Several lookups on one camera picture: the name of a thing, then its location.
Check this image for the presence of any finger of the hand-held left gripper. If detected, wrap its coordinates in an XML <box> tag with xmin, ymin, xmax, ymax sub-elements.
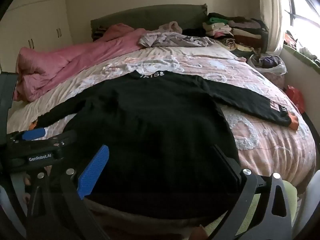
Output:
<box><xmin>10</xmin><ymin>127</ymin><xmax>47</xmax><ymax>143</ymax></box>
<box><xmin>47</xmin><ymin>129</ymin><xmax>78</xmax><ymax>153</ymax></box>

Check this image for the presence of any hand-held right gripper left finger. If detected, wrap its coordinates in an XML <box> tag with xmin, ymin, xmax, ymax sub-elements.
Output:
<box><xmin>26</xmin><ymin>144</ymin><xmax>110</xmax><ymax>240</ymax></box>

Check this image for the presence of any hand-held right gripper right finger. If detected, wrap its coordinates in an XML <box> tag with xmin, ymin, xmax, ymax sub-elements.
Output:
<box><xmin>200</xmin><ymin>144</ymin><xmax>300</xmax><ymax>240</ymax></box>

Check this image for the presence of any black sweater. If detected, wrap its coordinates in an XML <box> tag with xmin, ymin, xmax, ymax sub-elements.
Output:
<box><xmin>36</xmin><ymin>70</ymin><xmax>299</xmax><ymax>220</ymax></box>

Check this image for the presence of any clothes pile on windowsill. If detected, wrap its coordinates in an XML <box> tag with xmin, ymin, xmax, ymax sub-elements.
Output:
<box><xmin>285</xmin><ymin>30</ymin><xmax>320</xmax><ymax>63</ymax></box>

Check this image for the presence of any stack of folded clothes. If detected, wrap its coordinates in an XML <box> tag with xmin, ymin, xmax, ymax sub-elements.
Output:
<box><xmin>202</xmin><ymin>12</ymin><xmax>269</xmax><ymax>47</ymax></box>

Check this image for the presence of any pink tufted bedspread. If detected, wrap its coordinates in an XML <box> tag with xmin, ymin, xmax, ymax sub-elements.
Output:
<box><xmin>7</xmin><ymin>46</ymin><xmax>317</xmax><ymax>188</ymax></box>

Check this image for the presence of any pink quilt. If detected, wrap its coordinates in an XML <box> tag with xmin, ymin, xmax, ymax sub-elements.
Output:
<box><xmin>12</xmin><ymin>23</ymin><xmax>150</xmax><ymax>103</ymax></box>

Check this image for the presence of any red bag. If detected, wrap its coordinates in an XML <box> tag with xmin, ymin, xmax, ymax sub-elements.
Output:
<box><xmin>285</xmin><ymin>85</ymin><xmax>306</xmax><ymax>114</ymax></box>

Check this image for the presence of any striped dark pillow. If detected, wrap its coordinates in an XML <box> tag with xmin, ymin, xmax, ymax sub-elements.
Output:
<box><xmin>92</xmin><ymin>25</ymin><xmax>110</xmax><ymax>40</ymax></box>

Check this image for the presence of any white plastic bag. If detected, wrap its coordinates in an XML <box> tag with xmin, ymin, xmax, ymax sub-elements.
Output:
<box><xmin>247</xmin><ymin>54</ymin><xmax>287</xmax><ymax>75</ymax></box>

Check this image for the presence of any cream wardrobe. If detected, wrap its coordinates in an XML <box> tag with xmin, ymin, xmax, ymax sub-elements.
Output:
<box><xmin>0</xmin><ymin>0</ymin><xmax>73</xmax><ymax>65</ymax></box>

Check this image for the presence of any dark green cloth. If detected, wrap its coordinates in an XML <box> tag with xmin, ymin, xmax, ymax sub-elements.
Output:
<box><xmin>234</xmin><ymin>49</ymin><xmax>254</xmax><ymax>58</ymax></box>

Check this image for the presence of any leopard print cloth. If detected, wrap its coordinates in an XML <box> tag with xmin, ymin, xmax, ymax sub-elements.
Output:
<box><xmin>217</xmin><ymin>37</ymin><xmax>263</xmax><ymax>52</ymax></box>

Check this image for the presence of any green windowsill cover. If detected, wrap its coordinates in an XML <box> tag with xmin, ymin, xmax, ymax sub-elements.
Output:
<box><xmin>282</xmin><ymin>44</ymin><xmax>320</xmax><ymax>74</ymax></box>

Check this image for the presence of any lavender garment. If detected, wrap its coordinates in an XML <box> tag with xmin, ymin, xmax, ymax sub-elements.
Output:
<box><xmin>139</xmin><ymin>32</ymin><xmax>215</xmax><ymax>48</ymax></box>

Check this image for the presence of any black cloth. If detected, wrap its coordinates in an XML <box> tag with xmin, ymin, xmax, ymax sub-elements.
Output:
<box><xmin>181</xmin><ymin>27</ymin><xmax>208</xmax><ymax>38</ymax></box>

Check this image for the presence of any green headboard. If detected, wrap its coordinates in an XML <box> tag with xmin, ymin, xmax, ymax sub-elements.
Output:
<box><xmin>90</xmin><ymin>4</ymin><xmax>208</xmax><ymax>40</ymax></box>

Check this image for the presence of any pink fluffy garment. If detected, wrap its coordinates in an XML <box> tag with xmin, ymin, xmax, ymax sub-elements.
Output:
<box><xmin>159</xmin><ymin>22</ymin><xmax>183</xmax><ymax>33</ymax></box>

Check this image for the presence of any cream curtain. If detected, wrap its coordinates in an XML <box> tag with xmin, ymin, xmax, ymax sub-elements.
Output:
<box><xmin>257</xmin><ymin>0</ymin><xmax>290</xmax><ymax>53</ymax></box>

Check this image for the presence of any window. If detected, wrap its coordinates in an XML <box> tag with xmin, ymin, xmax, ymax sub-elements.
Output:
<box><xmin>285</xmin><ymin>0</ymin><xmax>320</xmax><ymax>30</ymax></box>

